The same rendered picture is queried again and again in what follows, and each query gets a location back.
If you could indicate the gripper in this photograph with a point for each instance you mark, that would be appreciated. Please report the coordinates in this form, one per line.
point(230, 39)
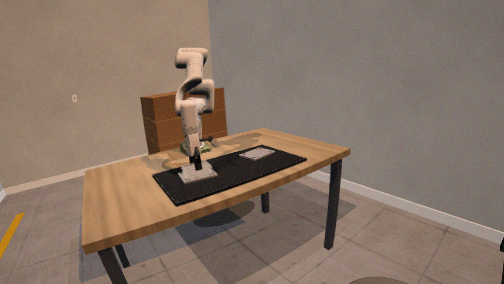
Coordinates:
point(193, 145)

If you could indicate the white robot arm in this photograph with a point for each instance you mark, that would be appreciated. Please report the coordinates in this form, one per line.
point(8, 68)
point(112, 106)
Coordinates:
point(192, 60)

